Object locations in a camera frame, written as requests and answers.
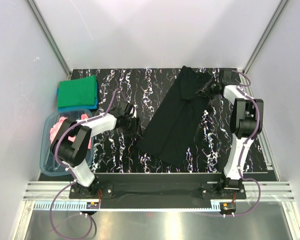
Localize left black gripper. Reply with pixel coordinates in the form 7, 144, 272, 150
122, 115, 143, 139

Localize black t shirt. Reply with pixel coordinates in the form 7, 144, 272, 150
136, 66, 212, 168

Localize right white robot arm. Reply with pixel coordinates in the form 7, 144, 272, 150
197, 79, 264, 199

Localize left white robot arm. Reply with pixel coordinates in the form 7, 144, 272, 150
50, 113, 141, 198

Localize folded blue t shirt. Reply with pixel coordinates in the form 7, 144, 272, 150
57, 82, 99, 111

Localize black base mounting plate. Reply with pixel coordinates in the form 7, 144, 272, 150
69, 173, 247, 200

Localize folded green t shirt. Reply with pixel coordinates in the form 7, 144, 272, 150
57, 75, 97, 108

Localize pink t shirt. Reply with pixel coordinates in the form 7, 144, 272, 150
49, 113, 92, 150

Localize clear blue plastic bin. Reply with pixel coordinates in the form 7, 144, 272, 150
39, 108, 93, 177

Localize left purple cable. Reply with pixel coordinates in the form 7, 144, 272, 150
49, 88, 127, 238

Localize white slotted cable duct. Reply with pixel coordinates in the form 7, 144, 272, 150
33, 200, 221, 213

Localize right aluminium frame post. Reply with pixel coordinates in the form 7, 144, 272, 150
242, 0, 290, 74

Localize aluminium frame post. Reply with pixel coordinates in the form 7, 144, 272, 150
25, 0, 72, 78
242, 0, 290, 74

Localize left aluminium frame post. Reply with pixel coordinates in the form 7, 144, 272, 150
25, 0, 72, 78

